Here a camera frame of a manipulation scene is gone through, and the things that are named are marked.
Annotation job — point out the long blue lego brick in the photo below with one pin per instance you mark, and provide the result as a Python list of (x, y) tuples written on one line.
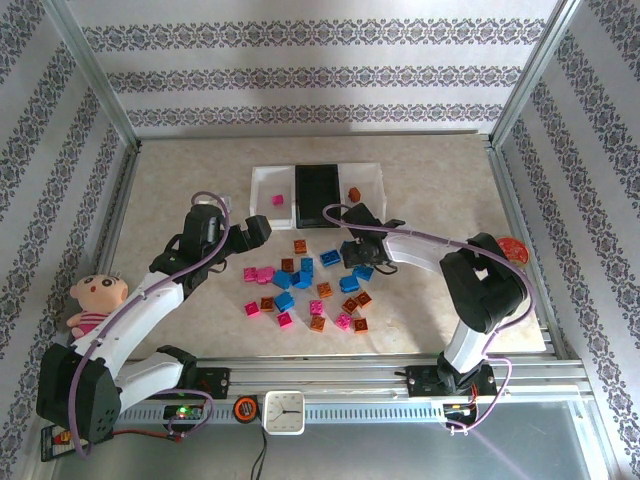
[(303, 276), (330, 257)]

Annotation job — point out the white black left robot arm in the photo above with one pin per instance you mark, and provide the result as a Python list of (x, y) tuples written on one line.
[(150, 310)]

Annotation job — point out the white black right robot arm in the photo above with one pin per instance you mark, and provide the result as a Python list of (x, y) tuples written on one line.
[(415, 252)]

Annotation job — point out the black plastic bin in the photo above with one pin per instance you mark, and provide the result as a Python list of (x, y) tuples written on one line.
[(317, 195)]

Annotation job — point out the plush cartoon doll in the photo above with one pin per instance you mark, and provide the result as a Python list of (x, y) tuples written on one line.
[(97, 295)]

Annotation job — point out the orange black round device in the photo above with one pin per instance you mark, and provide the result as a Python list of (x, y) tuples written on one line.
[(246, 409)]

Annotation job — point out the white square clock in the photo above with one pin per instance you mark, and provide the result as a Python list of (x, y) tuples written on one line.
[(284, 412)]

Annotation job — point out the controller board with LED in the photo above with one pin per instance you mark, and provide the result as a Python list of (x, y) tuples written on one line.
[(182, 412)]

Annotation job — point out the warning label card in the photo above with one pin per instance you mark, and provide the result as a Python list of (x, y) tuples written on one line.
[(55, 445)]

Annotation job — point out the aluminium side rail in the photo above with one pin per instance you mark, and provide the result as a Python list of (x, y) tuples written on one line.
[(511, 200), (112, 220)]

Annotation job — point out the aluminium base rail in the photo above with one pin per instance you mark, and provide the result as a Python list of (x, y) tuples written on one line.
[(325, 377)]

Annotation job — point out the aluminium frame post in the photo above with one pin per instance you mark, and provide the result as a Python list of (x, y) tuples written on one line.
[(534, 75), (95, 75)]

